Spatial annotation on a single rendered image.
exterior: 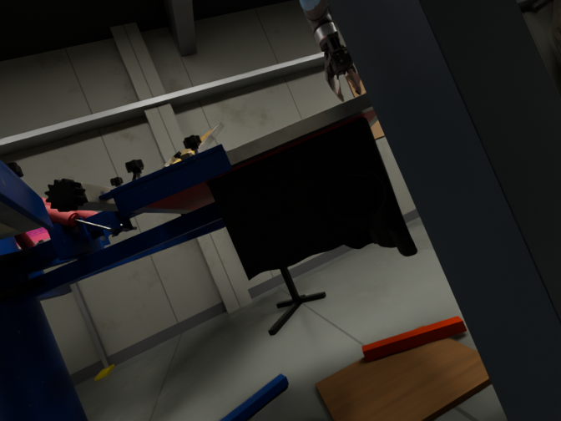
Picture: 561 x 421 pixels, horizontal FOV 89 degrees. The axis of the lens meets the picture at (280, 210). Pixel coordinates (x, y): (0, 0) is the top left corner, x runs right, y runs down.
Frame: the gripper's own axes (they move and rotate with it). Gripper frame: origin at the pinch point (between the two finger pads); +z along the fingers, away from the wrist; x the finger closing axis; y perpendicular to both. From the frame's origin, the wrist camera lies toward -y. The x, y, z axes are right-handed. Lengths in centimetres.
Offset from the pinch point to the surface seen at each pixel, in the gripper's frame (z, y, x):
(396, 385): 106, -10, -23
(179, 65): -195, -252, -82
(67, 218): 4, 8, -103
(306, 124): 11.2, 28.9, -24.5
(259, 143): 11.0, 28.8, -37.5
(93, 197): 8, 31, -80
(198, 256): 34, -238, -146
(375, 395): 106, -9, -33
